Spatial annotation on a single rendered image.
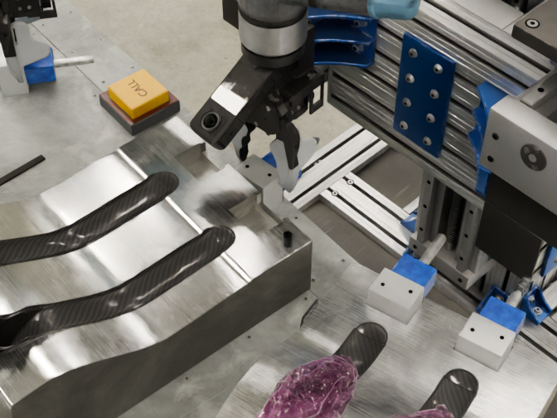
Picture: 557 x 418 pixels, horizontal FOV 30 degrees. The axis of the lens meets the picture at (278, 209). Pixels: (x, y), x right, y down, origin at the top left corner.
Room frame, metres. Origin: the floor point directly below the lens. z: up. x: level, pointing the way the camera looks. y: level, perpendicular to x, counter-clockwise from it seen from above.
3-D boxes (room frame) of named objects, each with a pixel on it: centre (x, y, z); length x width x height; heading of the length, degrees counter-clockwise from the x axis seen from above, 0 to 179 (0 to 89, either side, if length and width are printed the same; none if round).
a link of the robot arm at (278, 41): (0.90, 0.01, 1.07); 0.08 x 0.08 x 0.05
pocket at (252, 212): (0.78, 0.02, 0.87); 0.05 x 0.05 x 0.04; 39
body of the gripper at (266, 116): (0.91, 0.00, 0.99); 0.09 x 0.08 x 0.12; 138
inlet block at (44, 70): (1.11, 0.32, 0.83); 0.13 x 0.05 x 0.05; 101
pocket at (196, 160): (0.86, 0.09, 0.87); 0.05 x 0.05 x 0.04; 39
